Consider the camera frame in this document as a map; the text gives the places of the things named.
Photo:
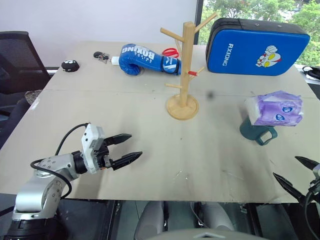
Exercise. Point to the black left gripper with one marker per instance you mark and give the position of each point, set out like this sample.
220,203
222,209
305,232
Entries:
102,155

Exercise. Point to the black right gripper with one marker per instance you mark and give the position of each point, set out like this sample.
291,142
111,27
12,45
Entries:
314,191

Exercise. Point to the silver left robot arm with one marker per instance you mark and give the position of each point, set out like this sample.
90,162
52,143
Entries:
37,190

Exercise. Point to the dark green mug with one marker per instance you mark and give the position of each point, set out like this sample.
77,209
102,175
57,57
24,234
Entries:
248,133

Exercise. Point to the wooden mug tree stand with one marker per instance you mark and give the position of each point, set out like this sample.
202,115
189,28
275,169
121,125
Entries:
186,75

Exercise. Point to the purple tissue pack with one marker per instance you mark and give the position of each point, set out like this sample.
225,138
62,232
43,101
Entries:
272,110

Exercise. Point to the grey rounded robot leg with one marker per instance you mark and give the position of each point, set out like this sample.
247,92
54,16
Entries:
217,215
150,220

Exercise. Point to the small white plastic piece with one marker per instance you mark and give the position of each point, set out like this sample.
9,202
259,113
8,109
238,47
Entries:
114,61

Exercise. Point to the blue boxing glove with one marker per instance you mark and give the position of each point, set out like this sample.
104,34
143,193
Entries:
140,58

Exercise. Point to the black key bunch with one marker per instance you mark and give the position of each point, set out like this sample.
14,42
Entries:
99,55

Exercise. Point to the black round paw-print object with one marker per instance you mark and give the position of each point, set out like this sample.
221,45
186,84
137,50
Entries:
70,66

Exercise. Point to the red marker tape on peg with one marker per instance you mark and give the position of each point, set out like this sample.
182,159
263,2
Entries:
192,73

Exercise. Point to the patterned grey cushion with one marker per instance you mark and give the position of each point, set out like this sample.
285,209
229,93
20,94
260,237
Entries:
32,96

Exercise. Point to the red scissors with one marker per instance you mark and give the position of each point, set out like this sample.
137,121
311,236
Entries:
170,52

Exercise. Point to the grey robot torso edge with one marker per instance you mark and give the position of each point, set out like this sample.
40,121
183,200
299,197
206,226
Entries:
205,235

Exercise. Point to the blue boxing pad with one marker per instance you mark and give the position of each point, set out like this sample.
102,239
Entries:
252,50

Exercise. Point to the black mesh office chair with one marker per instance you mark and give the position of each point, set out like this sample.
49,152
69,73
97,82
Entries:
17,65

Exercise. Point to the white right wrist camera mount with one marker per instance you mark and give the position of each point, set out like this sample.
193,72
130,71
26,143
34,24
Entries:
317,171

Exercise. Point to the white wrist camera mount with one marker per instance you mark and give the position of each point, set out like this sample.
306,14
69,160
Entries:
91,145
317,171

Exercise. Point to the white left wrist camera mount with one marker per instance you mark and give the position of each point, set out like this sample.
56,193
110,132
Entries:
91,145

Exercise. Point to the dark window frame post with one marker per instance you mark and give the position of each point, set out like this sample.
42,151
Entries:
199,15

